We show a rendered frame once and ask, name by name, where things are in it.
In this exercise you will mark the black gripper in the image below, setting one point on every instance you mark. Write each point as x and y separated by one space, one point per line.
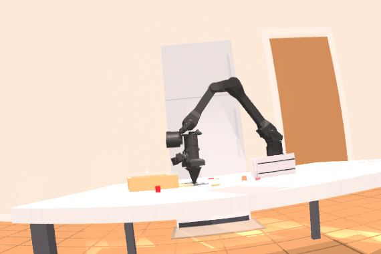
194 163

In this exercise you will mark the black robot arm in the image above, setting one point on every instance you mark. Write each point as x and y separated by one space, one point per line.
233 86

